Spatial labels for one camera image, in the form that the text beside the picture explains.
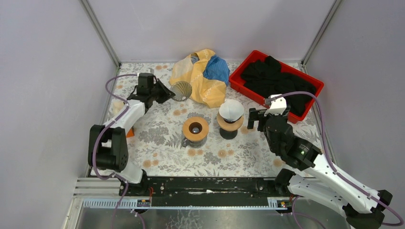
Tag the orange filter holder box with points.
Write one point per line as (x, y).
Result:
(116, 108)

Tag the blue cloth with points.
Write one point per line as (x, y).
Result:
(217, 69)

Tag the white paper coffee filter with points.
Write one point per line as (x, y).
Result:
(231, 109)

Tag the red plastic bin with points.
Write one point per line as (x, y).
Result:
(253, 91)

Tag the clear grey glass dripper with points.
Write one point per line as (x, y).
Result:
(182, 91)

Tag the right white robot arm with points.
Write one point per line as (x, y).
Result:
(362, 206)

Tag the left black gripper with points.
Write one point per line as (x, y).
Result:
(158, 91)

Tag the black cloth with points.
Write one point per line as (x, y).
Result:
(278, 82)

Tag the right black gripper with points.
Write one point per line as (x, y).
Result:
(257, 115)

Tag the floral table mat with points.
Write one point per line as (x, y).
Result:
(156, 144)

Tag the wooden ring holder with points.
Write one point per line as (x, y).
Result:
(195, 129)
(229, 126)

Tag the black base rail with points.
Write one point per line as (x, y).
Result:
(203, 192)

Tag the yellow cloth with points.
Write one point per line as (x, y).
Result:
(190, 69)

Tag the clear glass pitcher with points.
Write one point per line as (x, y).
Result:
(194, 144)

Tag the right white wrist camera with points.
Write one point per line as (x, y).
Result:
(277, 106)

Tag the dark glass carafe red rim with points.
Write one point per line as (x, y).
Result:
(228, 135)

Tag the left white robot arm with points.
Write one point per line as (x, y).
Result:
(108, 148)

